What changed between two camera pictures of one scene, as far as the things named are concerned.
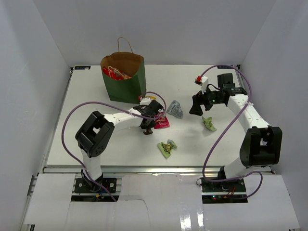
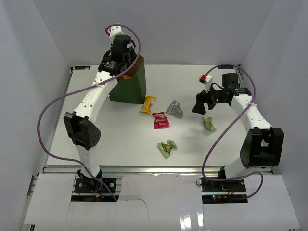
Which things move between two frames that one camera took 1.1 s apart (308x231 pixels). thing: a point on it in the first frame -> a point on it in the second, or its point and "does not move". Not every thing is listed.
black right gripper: (198, 100) does not move
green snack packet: (208, 124) does not move
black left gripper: (150, 126) -> (133, 54)
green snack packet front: (165, 148) does not move
